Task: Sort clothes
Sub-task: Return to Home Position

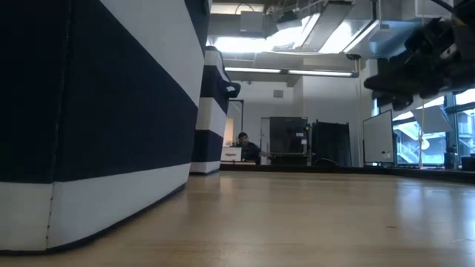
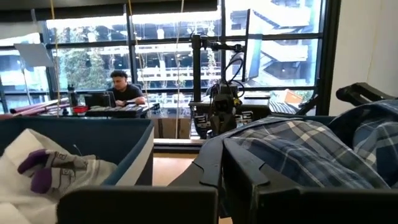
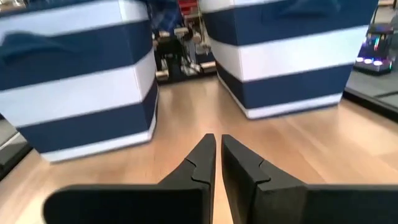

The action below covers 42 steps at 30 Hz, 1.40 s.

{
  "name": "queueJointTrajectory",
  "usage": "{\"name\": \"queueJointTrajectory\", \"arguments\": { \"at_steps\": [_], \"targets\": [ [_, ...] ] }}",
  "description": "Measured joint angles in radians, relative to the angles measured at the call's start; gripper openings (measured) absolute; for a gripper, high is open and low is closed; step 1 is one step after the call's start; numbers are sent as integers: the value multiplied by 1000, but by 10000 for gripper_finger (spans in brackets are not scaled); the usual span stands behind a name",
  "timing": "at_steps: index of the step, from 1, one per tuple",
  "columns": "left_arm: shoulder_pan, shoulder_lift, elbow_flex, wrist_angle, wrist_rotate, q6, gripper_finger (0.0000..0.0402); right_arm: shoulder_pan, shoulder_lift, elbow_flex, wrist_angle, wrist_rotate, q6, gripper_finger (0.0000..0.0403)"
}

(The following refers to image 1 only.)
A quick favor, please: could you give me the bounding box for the ceiling light strip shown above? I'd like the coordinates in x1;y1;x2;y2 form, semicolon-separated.
224;66;282;74
287;69;353;78

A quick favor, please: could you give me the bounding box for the grey ceiling unit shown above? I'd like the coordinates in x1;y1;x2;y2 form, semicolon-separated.
239;10;266;36

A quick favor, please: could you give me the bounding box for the navy white striped fabric bin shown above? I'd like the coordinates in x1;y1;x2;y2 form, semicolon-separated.
0;0;212;255
189;45;241;175

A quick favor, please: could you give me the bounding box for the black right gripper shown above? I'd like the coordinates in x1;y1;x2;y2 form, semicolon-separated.
364;16;475;111

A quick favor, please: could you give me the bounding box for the white printed box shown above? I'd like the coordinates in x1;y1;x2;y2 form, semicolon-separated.
220;146;243;162

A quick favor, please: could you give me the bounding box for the black covered cabinet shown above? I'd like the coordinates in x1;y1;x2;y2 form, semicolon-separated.
310;120;353;168

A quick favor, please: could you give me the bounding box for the hanging white paper sheet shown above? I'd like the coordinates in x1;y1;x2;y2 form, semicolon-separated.
410;105;454;135

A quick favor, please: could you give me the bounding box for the whiteboard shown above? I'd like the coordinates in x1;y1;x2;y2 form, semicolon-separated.
362;109;396;166

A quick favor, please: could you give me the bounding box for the silver ventilation duct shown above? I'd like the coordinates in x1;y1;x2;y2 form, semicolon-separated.
272;0;457;60

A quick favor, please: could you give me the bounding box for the black aluminium table frame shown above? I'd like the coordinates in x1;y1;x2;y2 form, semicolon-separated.
218;162;475;185

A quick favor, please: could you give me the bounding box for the person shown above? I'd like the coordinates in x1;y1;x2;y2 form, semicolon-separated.
236;131;269;165

